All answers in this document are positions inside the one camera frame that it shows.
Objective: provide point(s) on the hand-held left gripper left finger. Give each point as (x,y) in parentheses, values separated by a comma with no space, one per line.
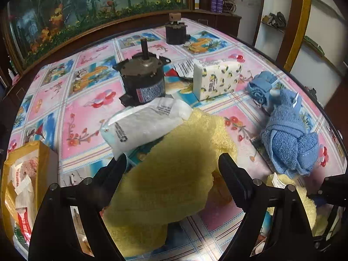
(114,174)

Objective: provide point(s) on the dark tool on shelf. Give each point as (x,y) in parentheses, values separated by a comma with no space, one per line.
(277,19)

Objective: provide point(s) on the black motor with wooden knob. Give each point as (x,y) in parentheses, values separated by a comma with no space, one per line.
(176,32)

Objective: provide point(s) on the aquarium with plants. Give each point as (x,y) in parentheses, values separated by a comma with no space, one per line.
(81,11)

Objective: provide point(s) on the dark blue terry towel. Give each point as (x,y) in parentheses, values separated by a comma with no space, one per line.
(307,149)

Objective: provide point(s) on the pink printed tablecloth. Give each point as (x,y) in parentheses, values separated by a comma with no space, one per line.
(89,114)

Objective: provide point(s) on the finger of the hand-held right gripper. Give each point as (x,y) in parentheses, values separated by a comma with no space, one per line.
(335,191)

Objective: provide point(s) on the lemon print tissue pack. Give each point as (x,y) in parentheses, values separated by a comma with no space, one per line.
(214,78)

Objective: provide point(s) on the small white bottle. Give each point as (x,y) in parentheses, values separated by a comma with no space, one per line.
(11,72)

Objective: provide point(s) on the yellow cardboard box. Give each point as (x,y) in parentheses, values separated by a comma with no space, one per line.
(46,163)

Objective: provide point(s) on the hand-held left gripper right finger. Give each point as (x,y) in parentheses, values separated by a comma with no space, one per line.
(231,174)

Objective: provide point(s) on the large black electric motor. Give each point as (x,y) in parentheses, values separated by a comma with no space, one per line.
(142,78)

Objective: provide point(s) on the white bag with red print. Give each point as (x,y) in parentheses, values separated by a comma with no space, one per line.
(185,68)

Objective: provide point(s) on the large yellow terry towel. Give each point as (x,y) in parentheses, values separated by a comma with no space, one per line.
(174,168)

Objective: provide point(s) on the white desiccant packet blue print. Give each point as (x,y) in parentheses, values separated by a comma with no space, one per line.
(146,122)

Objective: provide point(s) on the purple spray can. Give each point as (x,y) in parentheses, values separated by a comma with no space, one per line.
(214,3)
(220,3)

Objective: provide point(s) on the clear plastic bag red print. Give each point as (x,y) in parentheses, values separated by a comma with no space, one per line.
(23,195)

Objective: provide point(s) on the light blue towel white label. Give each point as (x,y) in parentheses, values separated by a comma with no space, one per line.
(282,122)

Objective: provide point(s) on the small rolled blue cloth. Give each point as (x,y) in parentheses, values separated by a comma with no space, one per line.
(261,87)

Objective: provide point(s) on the yellow towel with white label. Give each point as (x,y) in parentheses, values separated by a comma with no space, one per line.
(307,212)

